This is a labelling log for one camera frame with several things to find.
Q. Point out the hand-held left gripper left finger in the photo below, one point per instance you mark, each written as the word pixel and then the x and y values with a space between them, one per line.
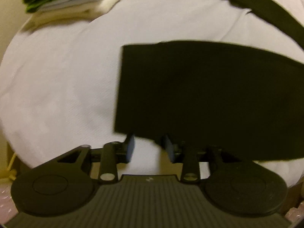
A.
pixel 130 147

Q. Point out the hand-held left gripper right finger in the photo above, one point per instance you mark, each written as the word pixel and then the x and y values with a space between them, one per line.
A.
pixel 169 148

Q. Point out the black garment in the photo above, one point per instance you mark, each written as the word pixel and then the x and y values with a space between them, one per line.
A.
pixel 201 87

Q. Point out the white bed with sheet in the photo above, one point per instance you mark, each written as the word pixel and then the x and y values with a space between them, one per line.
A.
pixel 71 76

